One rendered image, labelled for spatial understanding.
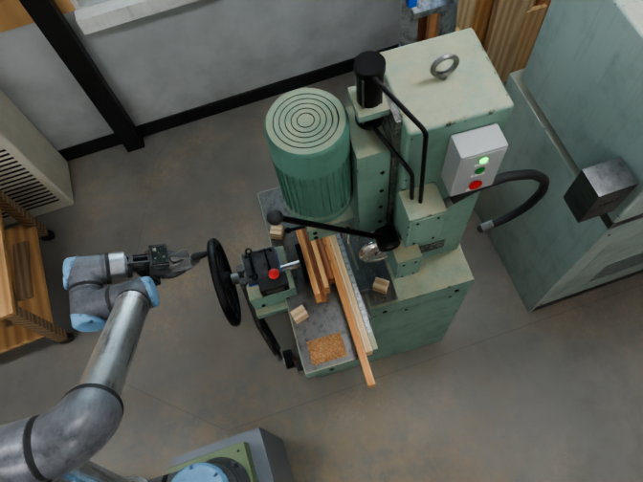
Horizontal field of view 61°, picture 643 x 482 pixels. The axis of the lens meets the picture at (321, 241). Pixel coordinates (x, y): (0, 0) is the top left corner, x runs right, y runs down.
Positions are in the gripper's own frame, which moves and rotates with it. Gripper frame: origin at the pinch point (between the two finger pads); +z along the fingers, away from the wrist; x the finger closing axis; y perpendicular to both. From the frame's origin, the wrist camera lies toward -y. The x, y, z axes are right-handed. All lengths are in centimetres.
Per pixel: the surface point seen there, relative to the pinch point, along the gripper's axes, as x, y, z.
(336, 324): -32.5, 14.0, 33.3
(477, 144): -23, 81, 46
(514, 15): 98, 19, 162
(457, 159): -24, 78, 43
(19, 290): 45, -96, -64
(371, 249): -20, 35, 41
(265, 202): 12.2, 11.4, 23.2
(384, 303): -27, 10, 52
